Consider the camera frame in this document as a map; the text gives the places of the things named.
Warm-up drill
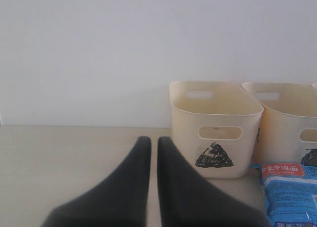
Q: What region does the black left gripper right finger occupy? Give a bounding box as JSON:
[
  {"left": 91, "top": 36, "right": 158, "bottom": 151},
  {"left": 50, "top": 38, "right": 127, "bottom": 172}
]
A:
[{"left": 158, "top": 136, "right": 270, "bottom": 227}]

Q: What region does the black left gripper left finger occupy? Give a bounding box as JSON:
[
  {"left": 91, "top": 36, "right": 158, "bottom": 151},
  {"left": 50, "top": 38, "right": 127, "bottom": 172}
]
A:
[{"left": 42, "top": 136, "right": 152, "bottom": 227}]

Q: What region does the blue instant noodle packet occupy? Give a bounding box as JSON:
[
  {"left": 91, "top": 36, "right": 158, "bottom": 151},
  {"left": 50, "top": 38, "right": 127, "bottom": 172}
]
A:
[{"left": 252, "top": 163, "right": 317, "bottom": 227}]

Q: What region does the cream bin triangle mark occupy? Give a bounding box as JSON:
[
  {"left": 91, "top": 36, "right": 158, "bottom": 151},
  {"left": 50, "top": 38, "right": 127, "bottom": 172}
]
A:
[{"left": 169, "top": 80, "right": 264, "bottom": 180}]

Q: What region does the cream bin square mark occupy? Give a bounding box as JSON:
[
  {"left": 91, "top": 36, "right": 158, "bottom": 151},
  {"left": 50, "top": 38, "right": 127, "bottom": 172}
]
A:
[{"left": 242, "top": 82, "right": 317, "bottom": 166}]

